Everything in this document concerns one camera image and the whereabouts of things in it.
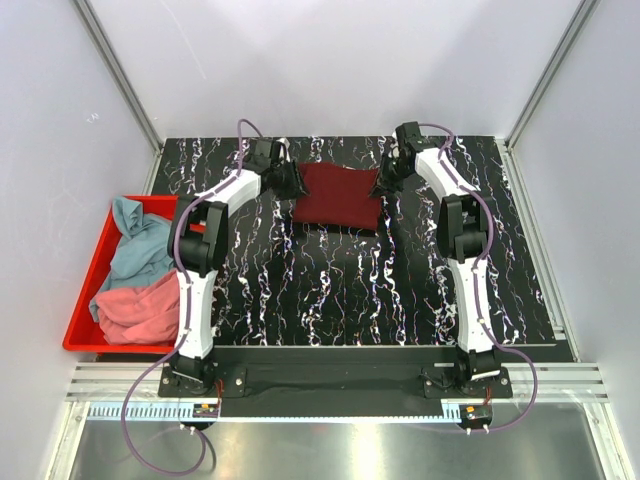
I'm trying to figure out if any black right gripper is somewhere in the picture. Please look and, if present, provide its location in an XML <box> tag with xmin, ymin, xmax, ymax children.
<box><xmin>368</xmin><ymin>153</ymin><xmax>412</xmax><ymax>199</ymax></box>

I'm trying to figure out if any dark red t shirt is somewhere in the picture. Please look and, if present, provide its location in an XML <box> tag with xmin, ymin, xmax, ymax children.
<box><xmin>292</xmin><ymin>162</ymin><xmax>381</xmax><ymax>231</ymax></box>

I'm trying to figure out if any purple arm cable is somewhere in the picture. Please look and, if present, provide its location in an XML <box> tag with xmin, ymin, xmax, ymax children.
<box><xmin>119</xmin><ymin>118</ymin><xmax>266</xmax><ymax>474</ymax></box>
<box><xmin>417</xmin><ymin>122</ymin><xmax>539</xmax><ymax>434</ymax></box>

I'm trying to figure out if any red plastic bin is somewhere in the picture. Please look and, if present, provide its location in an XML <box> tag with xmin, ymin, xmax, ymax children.
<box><xmin>63</xmin><ymin>196</ymin><xmax>179</xmax><ymax>354</ymax></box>

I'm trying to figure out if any pink t shirt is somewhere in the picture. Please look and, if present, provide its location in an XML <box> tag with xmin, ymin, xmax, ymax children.
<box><xmin>94</xmin><ymin>270</ymin><xmax>180</xmax><ymax>345</ymax></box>

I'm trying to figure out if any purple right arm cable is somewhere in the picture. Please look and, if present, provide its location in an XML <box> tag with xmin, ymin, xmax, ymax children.
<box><xmin>417</xmin><ymin>122</ymin><xmax>539</xmax><ymax>434</ymax></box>

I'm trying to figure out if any white slotted cable duct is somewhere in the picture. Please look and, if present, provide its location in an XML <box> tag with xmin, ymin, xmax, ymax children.
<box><xmin>88</xmin><ymin>401</ymin><xmax>461</xmax><ymax>424</ymax></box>

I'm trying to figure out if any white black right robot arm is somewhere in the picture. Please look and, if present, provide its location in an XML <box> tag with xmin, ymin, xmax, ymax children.
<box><xmin>370</xmin><ymin>121</ymin><xmax>500</xmax><ymax>402</ymax></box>

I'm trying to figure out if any black marbled table mat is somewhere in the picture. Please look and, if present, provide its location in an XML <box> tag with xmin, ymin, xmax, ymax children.
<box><xmin>149</xmin><ymin>134</ymin><xmax>574</xmax><ymax>361</ymax></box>

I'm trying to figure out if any light blue t shirt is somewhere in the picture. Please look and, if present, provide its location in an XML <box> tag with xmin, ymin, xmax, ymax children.
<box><xmin>98</xmin><ymin>196</ymin><xmax>173</xmax><ymax>293</ymax></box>

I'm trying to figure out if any aluminium frame rail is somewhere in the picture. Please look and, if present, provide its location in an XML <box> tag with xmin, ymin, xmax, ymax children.
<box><xmin>66</xmin><ymin>362</ymin><xmax>608</xmax><ymax>403</ymax></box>

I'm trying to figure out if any left aluminium corner post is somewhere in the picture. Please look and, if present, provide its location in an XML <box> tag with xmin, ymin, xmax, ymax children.
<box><xmin>69</xmin><ymin>0</ymin><xmax>164</xmax><ymax>156</ymax></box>

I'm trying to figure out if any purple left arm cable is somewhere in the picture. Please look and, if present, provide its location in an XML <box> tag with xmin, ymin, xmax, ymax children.
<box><xmin>119</xmin><ymin>118</ymin><xmax>266</xmax><ymax>474</ymax></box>

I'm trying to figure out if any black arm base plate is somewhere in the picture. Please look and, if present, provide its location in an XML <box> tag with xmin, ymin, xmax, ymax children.
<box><xmin>158</xmin><ymin>346</ymin><xmax>513</xmax><ymax>421</ymax></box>

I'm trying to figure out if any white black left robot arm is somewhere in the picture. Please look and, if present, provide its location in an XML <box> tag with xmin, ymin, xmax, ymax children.
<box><xmin>168</xmin><ymin>138</ymin><xmax>309</xmax><ymax>396</ymax></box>

